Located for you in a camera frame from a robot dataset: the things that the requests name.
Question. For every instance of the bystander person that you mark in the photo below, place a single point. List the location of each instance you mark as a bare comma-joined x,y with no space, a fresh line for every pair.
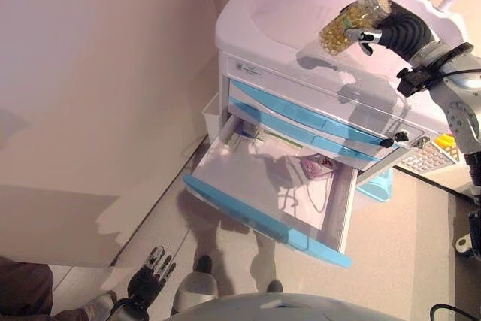
26,291

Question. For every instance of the black cart keys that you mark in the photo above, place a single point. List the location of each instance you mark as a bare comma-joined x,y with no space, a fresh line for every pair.
394,140

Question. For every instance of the silver robot leg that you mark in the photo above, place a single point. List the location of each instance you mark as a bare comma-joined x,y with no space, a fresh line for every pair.
275,287
199,292

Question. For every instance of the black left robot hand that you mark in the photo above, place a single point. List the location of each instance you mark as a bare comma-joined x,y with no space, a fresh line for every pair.
144,285

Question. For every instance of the silver right robot leg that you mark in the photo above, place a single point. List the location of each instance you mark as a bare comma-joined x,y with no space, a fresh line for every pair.
275,287

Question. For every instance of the silver left robot leg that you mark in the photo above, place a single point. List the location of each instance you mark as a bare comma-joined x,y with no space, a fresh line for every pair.
199,292

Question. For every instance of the white medical cart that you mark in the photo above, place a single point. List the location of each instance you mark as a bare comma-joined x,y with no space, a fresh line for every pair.
285,16

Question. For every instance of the waste bin with blue lid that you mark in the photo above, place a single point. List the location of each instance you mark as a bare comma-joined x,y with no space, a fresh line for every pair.
376,187

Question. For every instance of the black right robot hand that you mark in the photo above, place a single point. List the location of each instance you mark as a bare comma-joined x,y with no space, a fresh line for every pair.
407,31

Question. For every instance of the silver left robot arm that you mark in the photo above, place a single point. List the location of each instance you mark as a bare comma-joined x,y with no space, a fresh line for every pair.
127,311

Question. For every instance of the purple pill pack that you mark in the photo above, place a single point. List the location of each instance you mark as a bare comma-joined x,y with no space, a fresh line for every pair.
315,168

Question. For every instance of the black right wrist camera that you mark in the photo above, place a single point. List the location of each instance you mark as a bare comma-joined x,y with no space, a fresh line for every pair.
411,80

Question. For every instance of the bed caster wheel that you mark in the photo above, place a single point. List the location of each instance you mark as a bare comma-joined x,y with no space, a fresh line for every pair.
463,245

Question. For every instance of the grey robot torso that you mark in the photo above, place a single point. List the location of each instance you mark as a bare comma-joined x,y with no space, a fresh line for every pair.
300,309

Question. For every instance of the white lattice basket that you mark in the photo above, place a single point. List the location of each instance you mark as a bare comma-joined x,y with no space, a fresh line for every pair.
424,159

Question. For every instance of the white side bin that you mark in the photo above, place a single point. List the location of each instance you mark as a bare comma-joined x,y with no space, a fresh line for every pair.
211,118

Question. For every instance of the clear bottle of yellow capsules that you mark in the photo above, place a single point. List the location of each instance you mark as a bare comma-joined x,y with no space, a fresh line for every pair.
349,20

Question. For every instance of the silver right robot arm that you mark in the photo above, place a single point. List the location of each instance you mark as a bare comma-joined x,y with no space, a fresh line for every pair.
462,110

